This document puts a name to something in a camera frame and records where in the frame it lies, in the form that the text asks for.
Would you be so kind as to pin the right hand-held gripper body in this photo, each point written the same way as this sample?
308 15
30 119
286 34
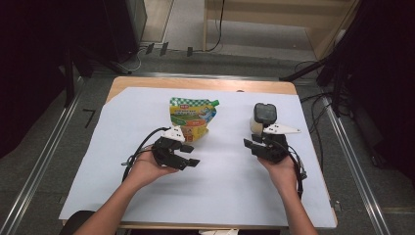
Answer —
274 148

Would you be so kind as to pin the dark cabinet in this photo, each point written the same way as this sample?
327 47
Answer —
120 29

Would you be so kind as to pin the person's right hand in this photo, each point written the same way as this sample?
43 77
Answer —
284 173

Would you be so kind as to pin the wooden frame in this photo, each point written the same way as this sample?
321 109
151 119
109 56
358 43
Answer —
277 14

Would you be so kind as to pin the black curtain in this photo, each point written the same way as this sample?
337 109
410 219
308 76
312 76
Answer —
385 81
29 81

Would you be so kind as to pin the yellow green spouted pouch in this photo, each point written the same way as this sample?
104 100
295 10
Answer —
192 114

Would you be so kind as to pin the black stand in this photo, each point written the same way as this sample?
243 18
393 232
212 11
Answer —
69 81
295 74

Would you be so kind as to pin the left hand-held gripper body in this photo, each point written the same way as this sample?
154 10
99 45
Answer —
166 147

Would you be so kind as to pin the metal floor rail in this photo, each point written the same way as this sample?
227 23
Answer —
44 163
355 163

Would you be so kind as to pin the person's left hand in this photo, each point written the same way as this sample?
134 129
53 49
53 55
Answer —
147 169

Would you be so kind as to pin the white jar with black lid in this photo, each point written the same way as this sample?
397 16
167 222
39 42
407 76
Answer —
265 113

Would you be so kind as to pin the black floor bracket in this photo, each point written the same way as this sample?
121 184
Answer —
164 48
190 51
149 48

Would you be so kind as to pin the white table sheet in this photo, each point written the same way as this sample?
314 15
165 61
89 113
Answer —
228 189

